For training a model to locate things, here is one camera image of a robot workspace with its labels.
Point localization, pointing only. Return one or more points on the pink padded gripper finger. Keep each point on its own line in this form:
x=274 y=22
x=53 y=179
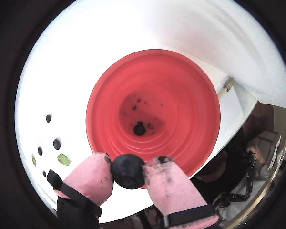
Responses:
x=171 y=190
x=88 y=179

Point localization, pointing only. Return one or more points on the dark blueberry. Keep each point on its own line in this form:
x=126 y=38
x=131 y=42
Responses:
x=128 y=171
x=139 y=129
x=44 y=173
x=48 y=118
x=40 y=150
x=56 y=143

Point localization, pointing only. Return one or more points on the red collapsible silicone cup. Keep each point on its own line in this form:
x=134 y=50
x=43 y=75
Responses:
x=157 y=78

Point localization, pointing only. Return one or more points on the operator bare hand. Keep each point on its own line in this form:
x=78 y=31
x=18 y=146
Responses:
x=253 y=148

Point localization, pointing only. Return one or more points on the green leaf with stem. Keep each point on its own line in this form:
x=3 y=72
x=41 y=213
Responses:
x=64 y=159

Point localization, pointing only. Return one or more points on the person in black clothing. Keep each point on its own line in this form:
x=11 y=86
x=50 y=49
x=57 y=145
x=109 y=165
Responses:
x=212 y=174

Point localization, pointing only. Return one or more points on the broad green leaf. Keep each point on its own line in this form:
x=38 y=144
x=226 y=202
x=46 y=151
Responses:
x=33 y=159

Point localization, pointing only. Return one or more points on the white paper sheet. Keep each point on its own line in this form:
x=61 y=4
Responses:
x=62 y=95

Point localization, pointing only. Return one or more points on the brass end fitting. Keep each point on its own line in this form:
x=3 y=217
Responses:
x=228 y=86

